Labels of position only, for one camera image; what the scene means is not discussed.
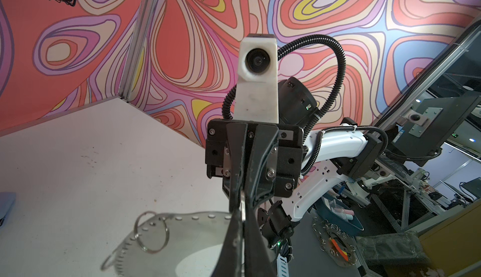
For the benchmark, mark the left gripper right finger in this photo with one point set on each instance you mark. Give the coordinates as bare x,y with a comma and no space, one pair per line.
257,262

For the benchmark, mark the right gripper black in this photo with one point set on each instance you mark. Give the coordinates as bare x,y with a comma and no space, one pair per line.
273,153

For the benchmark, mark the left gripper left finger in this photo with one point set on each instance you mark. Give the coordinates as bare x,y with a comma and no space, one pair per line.
230,262

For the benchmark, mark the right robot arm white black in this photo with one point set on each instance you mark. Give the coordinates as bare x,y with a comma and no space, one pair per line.
330,156

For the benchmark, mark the black monitor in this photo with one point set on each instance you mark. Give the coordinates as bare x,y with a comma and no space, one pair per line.
426,128

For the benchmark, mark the small blue stapler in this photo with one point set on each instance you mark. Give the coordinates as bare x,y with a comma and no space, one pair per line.
7,201

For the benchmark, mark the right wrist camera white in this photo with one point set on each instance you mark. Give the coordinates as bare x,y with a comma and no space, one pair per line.
256,97

